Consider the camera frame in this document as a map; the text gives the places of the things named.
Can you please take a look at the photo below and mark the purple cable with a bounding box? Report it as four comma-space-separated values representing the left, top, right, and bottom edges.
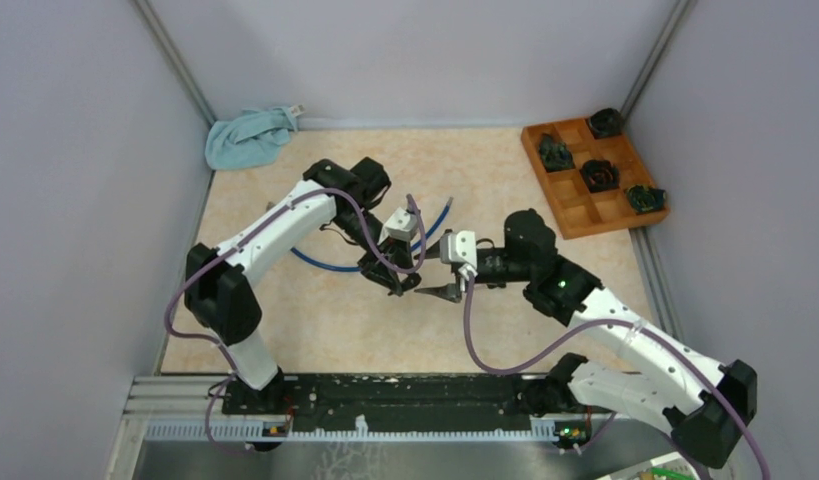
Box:
461, 264, 775, 480
165, 187, 429, 458

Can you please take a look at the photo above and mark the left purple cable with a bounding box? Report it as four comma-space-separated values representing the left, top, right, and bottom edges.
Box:
165, 187, 429, 458

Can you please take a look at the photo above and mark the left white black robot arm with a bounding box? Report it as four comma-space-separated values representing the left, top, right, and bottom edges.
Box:
183, 157, 426, 414

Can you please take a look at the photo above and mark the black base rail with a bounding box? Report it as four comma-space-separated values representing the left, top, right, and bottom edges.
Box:
220, 372, 616, 435

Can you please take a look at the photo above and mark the dark green object left tray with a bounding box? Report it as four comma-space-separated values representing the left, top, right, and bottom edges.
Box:
538, 134, 574, 173

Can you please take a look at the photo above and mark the dark object centre tray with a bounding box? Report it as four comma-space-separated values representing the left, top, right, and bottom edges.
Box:
580, 159, 620, 193

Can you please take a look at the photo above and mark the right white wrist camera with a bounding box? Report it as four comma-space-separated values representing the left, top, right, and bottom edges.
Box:
439, 230, 477, 267

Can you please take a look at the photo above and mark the wooden compartment tray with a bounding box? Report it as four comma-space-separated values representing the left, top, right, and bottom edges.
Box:
521, 117, 670, 240

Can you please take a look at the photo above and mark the dark green object tray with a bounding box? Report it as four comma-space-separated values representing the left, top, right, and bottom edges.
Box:
624, 184, 667, 215
538, 134, 574, 173

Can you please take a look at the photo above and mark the blue cable lock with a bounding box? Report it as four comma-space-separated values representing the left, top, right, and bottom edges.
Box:
290, 196, 454, 274

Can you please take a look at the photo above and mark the dark green object right tray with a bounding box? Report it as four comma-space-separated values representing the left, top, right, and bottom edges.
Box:
624, 184, 667, 215

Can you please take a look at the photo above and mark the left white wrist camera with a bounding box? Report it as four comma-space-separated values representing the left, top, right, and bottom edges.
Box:
379, 207, 419, 243

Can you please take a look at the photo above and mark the dark object top tray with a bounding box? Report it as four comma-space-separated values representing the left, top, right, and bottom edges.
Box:
586, 108, 625, 140

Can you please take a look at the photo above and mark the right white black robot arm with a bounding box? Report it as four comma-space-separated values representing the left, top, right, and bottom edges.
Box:
418, 209, 771, 478

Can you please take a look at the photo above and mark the light blue towel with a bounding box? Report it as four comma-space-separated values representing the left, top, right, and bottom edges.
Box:
204, 104, 306, 171

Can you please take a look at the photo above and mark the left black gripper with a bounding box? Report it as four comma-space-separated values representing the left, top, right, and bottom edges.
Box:
332, 208, 416, 296

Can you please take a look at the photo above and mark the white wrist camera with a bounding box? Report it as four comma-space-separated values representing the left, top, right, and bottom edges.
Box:
439, 230, 477, 267
379, 207, 419, 243

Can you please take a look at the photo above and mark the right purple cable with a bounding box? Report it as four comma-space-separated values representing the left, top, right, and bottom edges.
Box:
461, 264, 775, 480

